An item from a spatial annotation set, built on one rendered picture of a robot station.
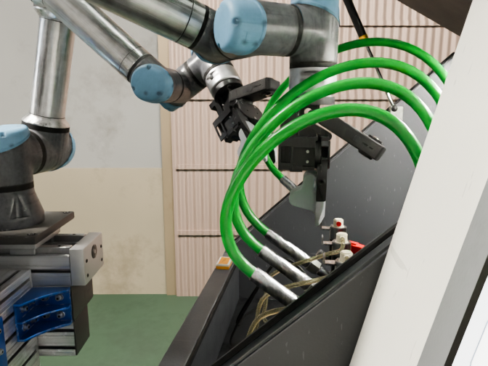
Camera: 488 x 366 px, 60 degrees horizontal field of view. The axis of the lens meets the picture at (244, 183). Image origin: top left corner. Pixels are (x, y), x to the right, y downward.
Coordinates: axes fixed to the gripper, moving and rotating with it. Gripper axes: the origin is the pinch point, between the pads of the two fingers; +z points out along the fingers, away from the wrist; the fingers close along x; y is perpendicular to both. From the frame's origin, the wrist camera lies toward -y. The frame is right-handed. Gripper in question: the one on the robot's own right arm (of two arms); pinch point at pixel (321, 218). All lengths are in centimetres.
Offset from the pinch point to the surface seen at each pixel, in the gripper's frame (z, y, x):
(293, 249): 2.6, 4.3, 8.8
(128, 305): 114, 119, -177
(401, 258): -7.9, -4.5, 39.4
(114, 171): 26, 131, -193
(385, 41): -28.8, -9.5, -4.7
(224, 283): 18.4, 19.3, -12.2
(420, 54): -26.6, -14.5, -2.7
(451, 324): -9, -4, 51
